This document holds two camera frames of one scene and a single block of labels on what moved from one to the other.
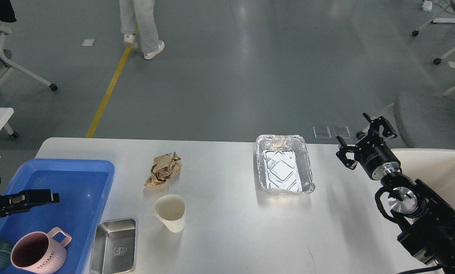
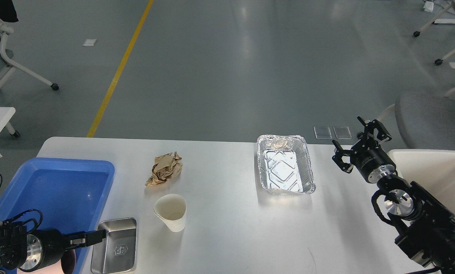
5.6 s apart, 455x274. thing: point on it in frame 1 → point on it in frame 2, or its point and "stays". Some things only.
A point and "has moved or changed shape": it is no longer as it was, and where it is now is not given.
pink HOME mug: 42,252 has moved or changed shape
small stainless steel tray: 114,246 stays
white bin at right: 447,172 stays
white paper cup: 170,209 stays
